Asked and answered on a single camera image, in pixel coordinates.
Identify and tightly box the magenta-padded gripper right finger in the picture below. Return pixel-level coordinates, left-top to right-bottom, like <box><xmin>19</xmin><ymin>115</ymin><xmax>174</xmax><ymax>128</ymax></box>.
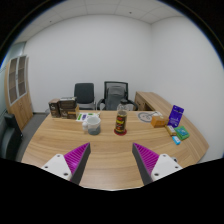
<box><xmin>131</xmin><ymin>142</ymin><xmax>184</xmax><ymax>186</ymax></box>

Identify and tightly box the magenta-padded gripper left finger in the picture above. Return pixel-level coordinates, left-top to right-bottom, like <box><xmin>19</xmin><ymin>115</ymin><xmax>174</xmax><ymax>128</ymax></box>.
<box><xmin>40</xmin><ymin>142</ymin><xmax>92</xmax><ymax>185</ymax></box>

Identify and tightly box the clear black-capped drink bottle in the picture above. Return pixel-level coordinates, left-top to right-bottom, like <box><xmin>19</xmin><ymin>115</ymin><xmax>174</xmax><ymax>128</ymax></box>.
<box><xmin>114</xmin><ymin>98</ymin><xmax>130</xmax><ymax>134</ymax></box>

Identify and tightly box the small light blue item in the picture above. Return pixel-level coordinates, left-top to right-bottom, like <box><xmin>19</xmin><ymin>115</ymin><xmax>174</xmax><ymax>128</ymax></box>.
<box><xmin>171</xmin><ymin>135</ymin><xmax>182</xmax><ymax>146</ymax></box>

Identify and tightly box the small tan box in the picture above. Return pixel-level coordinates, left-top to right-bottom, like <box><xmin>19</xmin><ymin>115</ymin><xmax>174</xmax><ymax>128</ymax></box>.
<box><xmin>164</xmin><ymin>124</ymin><xmax>178</xmax><ymax>137</ymax></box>

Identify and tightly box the white mug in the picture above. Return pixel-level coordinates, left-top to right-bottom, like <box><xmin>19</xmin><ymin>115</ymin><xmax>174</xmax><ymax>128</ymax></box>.
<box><xmin>81</xmin><ymin>115</ymin><xmax>102</xmax><ymax>136</ymax></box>

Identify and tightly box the orange cardboard box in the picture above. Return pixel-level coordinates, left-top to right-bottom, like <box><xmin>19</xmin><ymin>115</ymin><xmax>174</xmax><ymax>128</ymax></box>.
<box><xmin>150</xmin><ymin>114</ymin><xmax>170</xmax><ymax>129</ymax></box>

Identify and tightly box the green and purple sticker sheet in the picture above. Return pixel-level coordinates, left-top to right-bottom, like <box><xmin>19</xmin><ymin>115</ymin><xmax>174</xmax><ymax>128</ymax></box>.
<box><xmin>75</xmin><ymin>112</ymin><xmax>100</xmax><ymax>123</ymax></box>

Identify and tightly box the green box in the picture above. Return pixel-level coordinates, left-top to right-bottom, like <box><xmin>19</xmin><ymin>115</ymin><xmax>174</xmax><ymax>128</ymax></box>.
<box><xmin>173</xmin><ymin>125</ymin><xmax>190</xmax><ymax>141</ymax></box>

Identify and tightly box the purple package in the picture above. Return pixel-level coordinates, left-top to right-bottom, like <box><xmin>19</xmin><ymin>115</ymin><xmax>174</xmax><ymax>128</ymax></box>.
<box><xmin>167</xmin><ymin>104</ymin><xmax>185</xmax><ymax>129</ymax></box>

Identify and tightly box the small dark brown box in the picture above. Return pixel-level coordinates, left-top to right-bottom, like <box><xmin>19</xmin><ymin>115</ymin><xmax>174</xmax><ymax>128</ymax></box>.
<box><xmin>48</xmin><ymin>98</ymin><xmax>62</xmax><ymax>118</ymax></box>

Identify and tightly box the large dark brown box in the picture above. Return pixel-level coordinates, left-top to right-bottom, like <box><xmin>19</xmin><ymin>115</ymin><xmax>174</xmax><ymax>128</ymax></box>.
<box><xmin>59</xmin><ymin>96</ymin><xmax>78</xmax><ymax>118</ymax></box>

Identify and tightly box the wooden side desk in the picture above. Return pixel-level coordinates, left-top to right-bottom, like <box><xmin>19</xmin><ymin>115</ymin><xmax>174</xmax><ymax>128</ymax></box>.
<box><xmin>134</xmin><ymin>91</ymin><xmax>174</xmax><ymax>113</ymax></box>

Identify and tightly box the plain black chair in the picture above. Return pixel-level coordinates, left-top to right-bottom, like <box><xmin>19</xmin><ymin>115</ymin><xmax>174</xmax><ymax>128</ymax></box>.
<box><xmin>73</xmin><ymin>82</ymin><xmax>97</xmax><ymax>111</ymax></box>

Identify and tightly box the black leather armchair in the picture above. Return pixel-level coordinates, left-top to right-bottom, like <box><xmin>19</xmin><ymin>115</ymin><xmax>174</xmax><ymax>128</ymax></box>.
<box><xmin>0</xmin><ymin>112</ymin><xmax>24</xmax><ymax>161</ymax></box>

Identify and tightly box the black mesh office chair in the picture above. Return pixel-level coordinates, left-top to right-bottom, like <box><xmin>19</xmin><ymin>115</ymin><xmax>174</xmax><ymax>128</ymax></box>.
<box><xmin>96</xmin><ymin>80</ymin><xmax>139</xmax><ymax>112</ymax></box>

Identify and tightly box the wooden shelf unit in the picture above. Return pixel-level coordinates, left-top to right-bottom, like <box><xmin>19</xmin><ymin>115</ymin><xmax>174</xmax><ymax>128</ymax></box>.
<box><xmin>4</xmin><ymin>54</ymin><xmax>34</xmax><ymax>131</ymax></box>

